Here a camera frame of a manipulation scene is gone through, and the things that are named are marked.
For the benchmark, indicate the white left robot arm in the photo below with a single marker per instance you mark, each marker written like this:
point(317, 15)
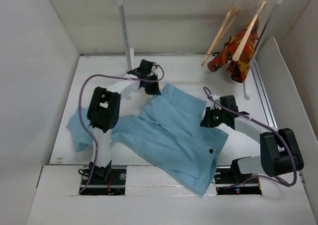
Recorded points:
point(104, 110)

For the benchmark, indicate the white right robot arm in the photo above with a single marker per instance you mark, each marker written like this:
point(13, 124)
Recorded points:
point(280, 157)

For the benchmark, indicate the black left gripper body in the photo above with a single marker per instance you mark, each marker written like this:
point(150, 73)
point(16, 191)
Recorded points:
point(151, 87)

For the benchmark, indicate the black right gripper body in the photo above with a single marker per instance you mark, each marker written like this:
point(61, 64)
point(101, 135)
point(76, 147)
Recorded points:
point(214, 116)

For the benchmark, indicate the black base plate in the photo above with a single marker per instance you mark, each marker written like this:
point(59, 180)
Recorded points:
point(114, 186)
point(229, 182)

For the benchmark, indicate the wooden hanger with garment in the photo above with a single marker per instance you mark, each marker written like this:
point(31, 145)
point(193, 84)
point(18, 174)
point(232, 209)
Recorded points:
point(243, 42)

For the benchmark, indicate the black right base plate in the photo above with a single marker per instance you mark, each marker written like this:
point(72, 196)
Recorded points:
point(229, 182)

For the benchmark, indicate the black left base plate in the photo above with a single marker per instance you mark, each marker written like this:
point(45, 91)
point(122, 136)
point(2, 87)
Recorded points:
point(114, 186)

